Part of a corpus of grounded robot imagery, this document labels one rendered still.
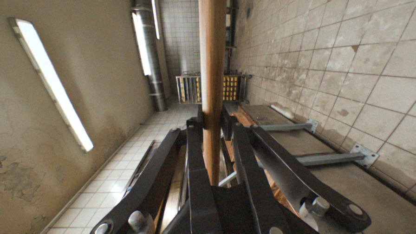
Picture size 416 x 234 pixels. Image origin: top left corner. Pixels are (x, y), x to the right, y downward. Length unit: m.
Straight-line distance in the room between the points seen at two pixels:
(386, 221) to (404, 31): 1.06
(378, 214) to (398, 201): 0.20
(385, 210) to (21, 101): 2.43
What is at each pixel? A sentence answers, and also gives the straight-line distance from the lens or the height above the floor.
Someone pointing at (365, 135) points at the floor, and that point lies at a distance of 1.42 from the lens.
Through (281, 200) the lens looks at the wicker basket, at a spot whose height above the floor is 0.69.
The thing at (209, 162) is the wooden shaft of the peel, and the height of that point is 1.20.
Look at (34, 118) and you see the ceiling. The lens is 1.67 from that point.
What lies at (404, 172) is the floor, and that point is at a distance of 1.38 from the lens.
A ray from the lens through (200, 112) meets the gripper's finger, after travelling 0.16.
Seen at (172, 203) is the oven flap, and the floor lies 1.53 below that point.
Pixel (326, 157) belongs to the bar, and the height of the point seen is 0.33.
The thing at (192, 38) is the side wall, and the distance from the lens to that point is 5.22.
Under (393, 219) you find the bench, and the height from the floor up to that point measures 0.31.
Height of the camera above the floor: 1.21
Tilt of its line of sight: 3 degrees down
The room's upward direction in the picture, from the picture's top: 92 degrees counter-clockwise
